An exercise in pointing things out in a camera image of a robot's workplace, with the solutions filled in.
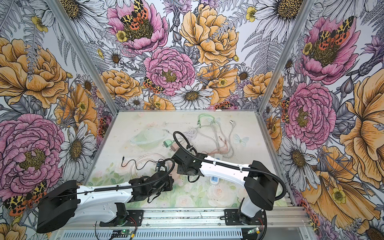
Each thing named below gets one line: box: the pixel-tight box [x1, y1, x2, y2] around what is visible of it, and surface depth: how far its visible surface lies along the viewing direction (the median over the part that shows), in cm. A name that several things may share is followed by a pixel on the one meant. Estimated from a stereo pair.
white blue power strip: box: [210, 176, 220, 185], surface depth 86 cm
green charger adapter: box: [162, 139, 175, 148], surface depth 103 cm
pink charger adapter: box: [169, 143, 180, 152], surface depth 101 cm
